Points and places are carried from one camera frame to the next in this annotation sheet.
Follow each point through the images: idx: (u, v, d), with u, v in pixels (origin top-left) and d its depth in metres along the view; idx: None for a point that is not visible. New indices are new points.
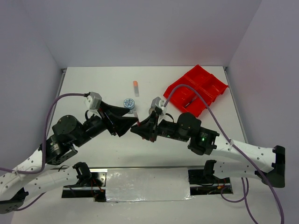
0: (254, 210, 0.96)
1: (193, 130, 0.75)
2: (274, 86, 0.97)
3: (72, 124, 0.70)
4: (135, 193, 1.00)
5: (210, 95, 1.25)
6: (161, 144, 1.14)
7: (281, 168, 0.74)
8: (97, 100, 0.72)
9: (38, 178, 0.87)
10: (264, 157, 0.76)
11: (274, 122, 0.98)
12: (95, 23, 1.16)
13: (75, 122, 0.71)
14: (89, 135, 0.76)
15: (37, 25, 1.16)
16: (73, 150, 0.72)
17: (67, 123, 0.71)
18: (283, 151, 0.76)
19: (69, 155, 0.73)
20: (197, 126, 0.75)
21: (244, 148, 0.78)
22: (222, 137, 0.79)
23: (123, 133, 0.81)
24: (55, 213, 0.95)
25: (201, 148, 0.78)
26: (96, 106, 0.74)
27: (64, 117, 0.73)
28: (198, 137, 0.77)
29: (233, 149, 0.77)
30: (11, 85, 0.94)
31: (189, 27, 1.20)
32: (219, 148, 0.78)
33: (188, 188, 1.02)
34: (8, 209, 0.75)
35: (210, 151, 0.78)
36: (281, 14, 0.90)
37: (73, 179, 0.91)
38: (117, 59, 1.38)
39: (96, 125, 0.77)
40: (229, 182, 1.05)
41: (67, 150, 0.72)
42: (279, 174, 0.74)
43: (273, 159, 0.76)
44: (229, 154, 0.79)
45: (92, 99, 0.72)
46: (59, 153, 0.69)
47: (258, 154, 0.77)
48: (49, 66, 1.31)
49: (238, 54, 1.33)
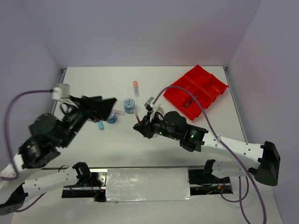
0: (254, 210, 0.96)
1: (178, 126, 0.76)
2: (274, 86, 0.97)
3: (50, 123, 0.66)
4: (135, 193, 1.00)
5: (210, 95, 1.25)
6: (160, 144, 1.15)
7: (268, 164, 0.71)
8: (66, 87, 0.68)
9: (38, 180, 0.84)
10: (251, 153, 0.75)
11: (274, 122, 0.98)
12: (95, 23, 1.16)
13: (53, 121, 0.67)
14: (72, 131, 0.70)
15: (38, 26, 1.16)
16: (55, 152, 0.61)
17: (45, 122, 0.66)
18: (273, 147, 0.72)
19: (50, 157, 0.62)
20: (181, 122, 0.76)
21: (231, 144, 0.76)
22: (210, 134, 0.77)
23: (106, 116, 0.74)
24: (55, 213, 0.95)
25: (191, 144, 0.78)
26: (67, 95, 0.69)
27: (42, 116, 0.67)
28: (188, 134, 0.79)
29: (220, 144, 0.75)
30: (11, 86, 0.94)
31: (189, 27, 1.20)
32: (206, 144, 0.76)
33: (188, 188, 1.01)
34: (8, 210, 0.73)
35: (200, 149, 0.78)
36: (280, 15, 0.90)
37: (73, 179, 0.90)
38: (118, 60, 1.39)
39: (76, 117, 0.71)
40: (229, 182, 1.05)
41: (47, 152, 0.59)
42: (265, 170, 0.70)
43: (260, 155, 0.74)
44: (216, 149, 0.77)
45: (59, 88, 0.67)
46: (38, 156, 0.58)
47: (245, 150, 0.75)
48: (50, 66, 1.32)
49: (238, 54, 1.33)
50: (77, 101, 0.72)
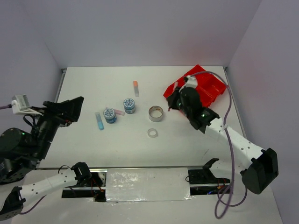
0: (254, 210, 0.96)
1: (189, 99, 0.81)
2: (274, 86, 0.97)
3: (16, 140, 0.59)
4: (135, 193, 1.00)
5: (210, 95, 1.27)
6: (160, 144, 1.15)
7: (259, 167, 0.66)
8: (22, 97, 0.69)
9: (35, 185, 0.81)
10: (248, 151, 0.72)
11: (274, 122, 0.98)
12: (95, 23, 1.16)
13: (19, 137, 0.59)
14: (45, 140, 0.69)
15: (38, 26, 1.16)
16: (28, 167, 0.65)
17: (10, 138, 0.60)
18: (273, 155, 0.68)
19: (24, 171, 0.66)
20: (194, 97, 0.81)
21: (234, 136, 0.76)
22: (220, 121, 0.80)
23: (77, 117, 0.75)
24: (55, 213, 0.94)
25: (198, 122, 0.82)
26: (25, 105, 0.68)
27: (7, 130, 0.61)
28: (199, 113, 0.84)
29: (224, 132, 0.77)
30: (10, 86, 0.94)
31: (189, 27, 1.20)
32: (212, 127, 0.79)
33: (188, 188, 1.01)
34: (7, 215, 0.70)
35: (204, 128, 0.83)
36: (281, 15, 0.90)
37: (72, 181, 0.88)
38: (118, 60, 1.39)
39: (45, 126, 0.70)
40: (229, 182, 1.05)
41: (19, 167, 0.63)
42: (253, 170, 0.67)
43: (256, 156, 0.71)
44: (219, 136, 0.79)
45: (16, 99, 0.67)
46: (10, 171, 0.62)
47: (244, 145, 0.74)
48: (50, 66, 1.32)
49: (238, 54, 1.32)
50: (42, 110, 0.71)
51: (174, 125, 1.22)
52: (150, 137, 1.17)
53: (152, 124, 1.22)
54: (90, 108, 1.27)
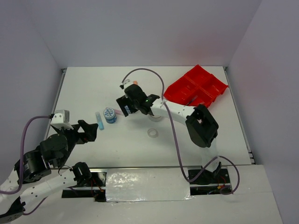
0: (254, 210, 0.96)
1: (131, 93, 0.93)
2: (273, 86, 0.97)
3: (62, 143, 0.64)
4: (135, 193, 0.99)
5: (210, 95, 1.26)
6: (160, 143, 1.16)
7: (193, 120, 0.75)
8: (68, 112, 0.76)
9: (34, 187, 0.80)
10: (183, 112, 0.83)
11: (274, 122, 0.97)
12: (95, 23, 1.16)
13: (65, 140, 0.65)
14: (69, 150, 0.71)
15: (37, 25, 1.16)
16: (49, 170, 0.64)
17: (57, 140, 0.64)
18: (201, 107, 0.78)
19: (44, 174, 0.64)
20: (134, 92, 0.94)
21: (171, 105, 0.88)
22: (159, 100, 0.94)
23: (95, 139, 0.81)
24: (54, 213, 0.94)
25: (145, 108, 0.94)
26: (67, 120, 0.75)
27: (55, 134, 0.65)
28: (143, 100, 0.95)
29: (163, 106, 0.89)
30: (10, 85, 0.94)
31: (189, 26, 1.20)
32: (154, 106, 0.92)
33: (188, 188, 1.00)
34: (10, 217, 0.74)
35: (154, 112, 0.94)
36: (281, 15, 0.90)
37: (71, 182, 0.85)
38: (118, 60, 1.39)
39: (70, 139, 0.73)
40: (229, 182, 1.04)
41: (43, 168, 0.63)
42: (190, 124, 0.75)
43: (190, 112, 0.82)
44: (161, 110, 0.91)
45: (62, 112, 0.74)
46: (32, 172, 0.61)
47: (180, 109, 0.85)
48: (50, 66, 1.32)
49: (238, 55, 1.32)
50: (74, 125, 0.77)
51: (173, 125, 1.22)
52: (149, 137, 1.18)
53: (152, 124, 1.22)
54: (90, 108, 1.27)
